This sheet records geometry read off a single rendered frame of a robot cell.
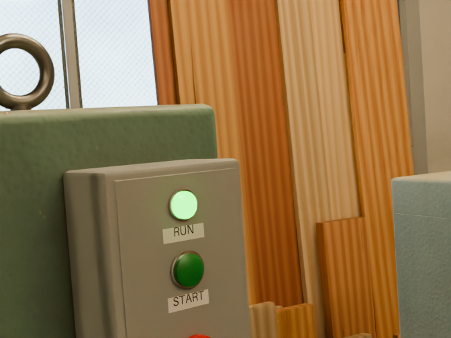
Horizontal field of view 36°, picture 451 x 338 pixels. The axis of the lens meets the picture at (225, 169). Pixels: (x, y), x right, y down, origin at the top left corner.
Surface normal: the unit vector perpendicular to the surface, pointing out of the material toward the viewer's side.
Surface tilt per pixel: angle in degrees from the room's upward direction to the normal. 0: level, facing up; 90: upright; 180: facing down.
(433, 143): 90
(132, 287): 90
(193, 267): 88
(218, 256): 90
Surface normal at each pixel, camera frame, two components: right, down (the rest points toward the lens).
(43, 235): 0.60, 0.00
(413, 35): -0.87, 0.08
